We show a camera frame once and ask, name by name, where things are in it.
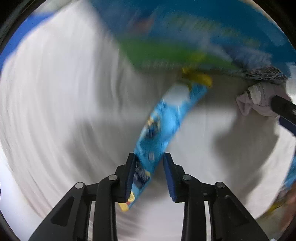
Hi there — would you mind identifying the white pink cloth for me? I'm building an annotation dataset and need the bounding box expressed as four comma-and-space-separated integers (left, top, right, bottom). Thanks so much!
236, 82, 291, 117

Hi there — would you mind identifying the light blue snack packet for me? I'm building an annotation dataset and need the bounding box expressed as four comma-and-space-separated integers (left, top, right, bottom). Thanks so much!
119, 83, 208, 212

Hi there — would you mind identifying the cardboard box blue outside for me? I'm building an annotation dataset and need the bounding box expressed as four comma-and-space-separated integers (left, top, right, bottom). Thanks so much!
91, 1, 295, 83

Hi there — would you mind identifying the grey table cloth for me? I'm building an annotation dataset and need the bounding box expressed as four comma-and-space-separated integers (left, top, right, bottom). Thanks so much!
1, 1, 295, 240

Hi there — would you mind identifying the blue foam mat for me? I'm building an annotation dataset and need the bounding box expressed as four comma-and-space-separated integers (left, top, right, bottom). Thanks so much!
1, 11, 55, 69

